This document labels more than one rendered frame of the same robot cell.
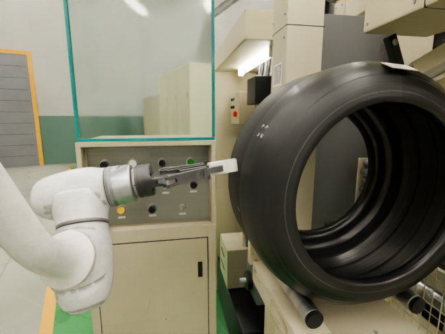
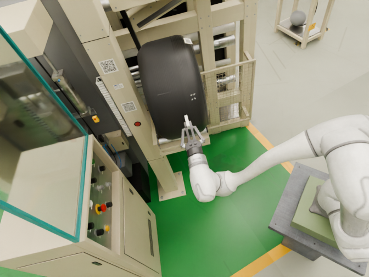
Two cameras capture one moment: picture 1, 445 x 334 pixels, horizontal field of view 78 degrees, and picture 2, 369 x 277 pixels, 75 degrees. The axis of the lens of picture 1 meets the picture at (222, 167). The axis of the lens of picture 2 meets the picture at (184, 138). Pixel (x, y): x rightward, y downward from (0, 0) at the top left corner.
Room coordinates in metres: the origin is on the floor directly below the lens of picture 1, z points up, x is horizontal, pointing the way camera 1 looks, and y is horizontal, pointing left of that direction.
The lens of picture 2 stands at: (0.50, 0.81, 2.19)
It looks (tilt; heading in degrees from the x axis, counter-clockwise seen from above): 52 degrees down; 283
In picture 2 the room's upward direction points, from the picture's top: 16 degrees counter-clockwise
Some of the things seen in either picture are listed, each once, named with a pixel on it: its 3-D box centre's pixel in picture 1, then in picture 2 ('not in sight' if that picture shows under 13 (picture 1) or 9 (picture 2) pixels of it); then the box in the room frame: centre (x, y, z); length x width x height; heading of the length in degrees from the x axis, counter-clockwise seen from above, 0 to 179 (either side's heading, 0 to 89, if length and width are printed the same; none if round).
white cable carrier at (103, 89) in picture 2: not in sight; (117, 109); (1.09, -0.21, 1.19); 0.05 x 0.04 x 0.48; 100
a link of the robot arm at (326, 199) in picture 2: not in sight; (339, 194); (-0.08, 0.30, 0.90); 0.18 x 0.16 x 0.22; 89
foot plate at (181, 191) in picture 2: not in sight; (170, 185); (1.01, -0.26, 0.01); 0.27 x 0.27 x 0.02; 10
